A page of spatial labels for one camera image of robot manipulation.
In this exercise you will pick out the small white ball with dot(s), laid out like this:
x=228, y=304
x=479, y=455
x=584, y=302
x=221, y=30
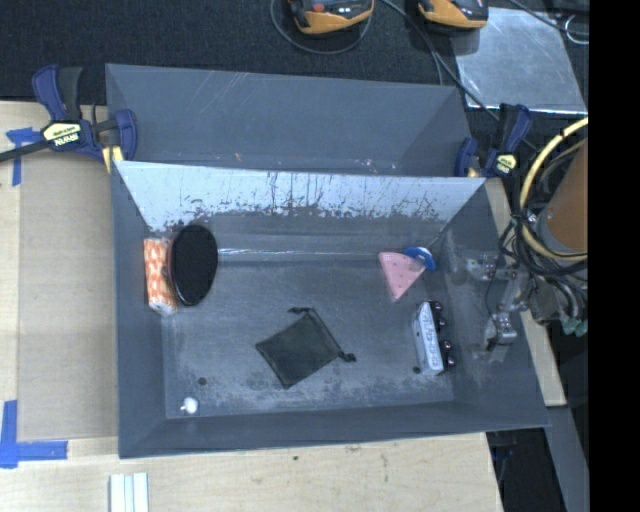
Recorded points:
x=190, y=405

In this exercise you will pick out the black oval disc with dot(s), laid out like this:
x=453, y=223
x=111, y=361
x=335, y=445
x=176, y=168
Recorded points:
x=195, y=265

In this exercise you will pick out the grey metal bin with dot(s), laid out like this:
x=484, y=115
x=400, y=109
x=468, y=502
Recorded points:
x=300, y=125

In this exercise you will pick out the silver toy vehicle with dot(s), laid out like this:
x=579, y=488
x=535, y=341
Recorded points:
x=429, y=340

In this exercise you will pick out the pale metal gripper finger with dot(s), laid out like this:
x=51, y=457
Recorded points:
x=487, y=267
x=504, y=327

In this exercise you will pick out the pink triangular sponge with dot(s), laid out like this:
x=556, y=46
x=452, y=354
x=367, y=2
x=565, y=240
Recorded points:
x=400, y=275

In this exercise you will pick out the black mesh pouch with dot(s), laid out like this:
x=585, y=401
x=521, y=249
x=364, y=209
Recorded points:
x=300, y=350

